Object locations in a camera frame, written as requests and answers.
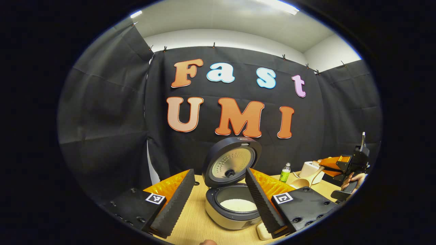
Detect white rice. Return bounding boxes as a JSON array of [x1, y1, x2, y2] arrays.
[[220, 198, 258, 213]]

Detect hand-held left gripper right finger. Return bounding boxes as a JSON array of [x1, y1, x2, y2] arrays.
[[245, 167, 338, 239]]

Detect large ceiling light panel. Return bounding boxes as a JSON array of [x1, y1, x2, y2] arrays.
[[257, 0, 300, 16]]

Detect black silver rice cooker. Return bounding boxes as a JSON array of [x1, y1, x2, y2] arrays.
[[202, 137, 263, 230]]

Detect row of black cloth clips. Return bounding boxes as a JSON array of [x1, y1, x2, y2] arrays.
[[131, 22, 346, 75]]

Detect wooden spoon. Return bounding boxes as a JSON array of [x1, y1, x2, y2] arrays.
[[290, 166, 325, 190]]

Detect black backdrop cloth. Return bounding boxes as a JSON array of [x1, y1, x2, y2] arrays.
[[57, 26, 382, 205]]

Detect green label drink bottle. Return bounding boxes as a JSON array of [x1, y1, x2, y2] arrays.
[[279, 163, 291, 183]]

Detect cream rice container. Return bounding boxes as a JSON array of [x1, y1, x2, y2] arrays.
[[256, 222, 273, 241]]

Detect white toaster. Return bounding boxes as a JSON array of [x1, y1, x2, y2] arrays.
[[299, 161, 325, 185]]

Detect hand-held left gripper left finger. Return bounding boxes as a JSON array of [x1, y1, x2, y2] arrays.
[[98, 169, 196, 239]]

